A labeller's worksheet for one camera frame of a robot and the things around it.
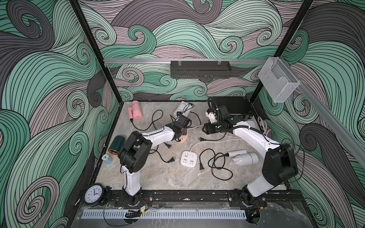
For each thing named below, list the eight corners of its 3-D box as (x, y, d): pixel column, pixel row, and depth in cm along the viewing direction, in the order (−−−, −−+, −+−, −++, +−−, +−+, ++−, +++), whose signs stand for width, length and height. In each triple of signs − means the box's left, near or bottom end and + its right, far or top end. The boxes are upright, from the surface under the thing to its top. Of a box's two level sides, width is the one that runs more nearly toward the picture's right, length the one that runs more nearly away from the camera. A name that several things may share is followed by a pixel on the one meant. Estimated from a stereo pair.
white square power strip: (179, 164, 87) (179, 162, 85) (182, 151, 93) (182, 149, 90) (195, 167, 86) (196, 165, 84) (197, 154, 92) (197, 152, 89)
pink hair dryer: (130, 120, 109) (128, 116, 106) (129, 105, 119) (127, 101, 116) (142, 117, 111) (141, 113, 107) (140, 103, 121) (139, 99, 117)
